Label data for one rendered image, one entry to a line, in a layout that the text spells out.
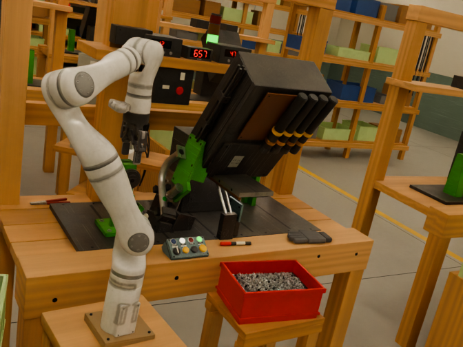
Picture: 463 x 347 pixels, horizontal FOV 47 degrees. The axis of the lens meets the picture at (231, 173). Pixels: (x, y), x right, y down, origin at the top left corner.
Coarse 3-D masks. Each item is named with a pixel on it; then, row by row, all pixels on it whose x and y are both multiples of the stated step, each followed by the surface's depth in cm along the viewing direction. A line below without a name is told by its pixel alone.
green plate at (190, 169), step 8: (192, 136) 209; (192, 144) 208; (200, 144) 203; (192, 152) 206; (200, 152) 203; (184, 160) 209; (192, 160) 205; (200, 160) 206; (176, 168) 212; (184, 168) 208; (192, 168) 204; (200, 168) 207; (176, 176) 211; (184, 176) 207; (192, 176) 206; (200, 176) 208
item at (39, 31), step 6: (42, 0) 1018; (72, 12) 1066; (72, 18) 1046; (78, 18) 1050; (36, 24) 1056; (36, 30) 1035; (42, 30) 1036; (66, 30) 1058; (78, 30) 1086; (66, 36) 1052; (78, 36) 1068; (36, 54) 1041; (66, 60) 1067
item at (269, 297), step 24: (240, 264) 190; (264, 264) 194; (288, 264) 199; (216, 288) 189; (240, 288) 172; (264, 288) 182; (288, 288) 184; (312, 288) 180; (240, 312) 172; (264, 312) 176; (288, 312) 180; (312, 312) 184
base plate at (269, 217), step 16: (64, 208) 211; (80, 208) 214; (96, 208) 217; (144, 208) 226; (256, 208) 251; (272, 208) 255; (64, 224) 197; (80, 224) 200; (208, 224) 222; (240, 224) 228; (256, 224) 232; (272, 224) 235; (288, 224) 239; (304, 224) 242; (80, 240) 187; (96, 240) 190; (112, 240) 192; (160, 240) 199
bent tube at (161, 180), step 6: (180, 150) 210; (174, 156) 210; (180, 156) 207; (168, 162) 213; (162, 168) 215; (168, 168) 215; (162, 174) 214; (162, 180) 214; (162, 186) 212; (162, 192) 211; (162, 198) 209; (162, 204) 208
